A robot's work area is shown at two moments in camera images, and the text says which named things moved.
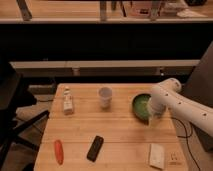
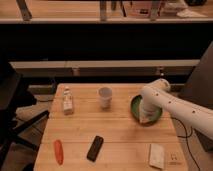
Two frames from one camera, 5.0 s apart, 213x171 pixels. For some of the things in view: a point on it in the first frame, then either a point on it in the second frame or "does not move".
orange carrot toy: (59, 151) does not move
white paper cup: (105, 95) does not move
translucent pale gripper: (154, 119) → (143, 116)
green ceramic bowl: (140, 107) does not move
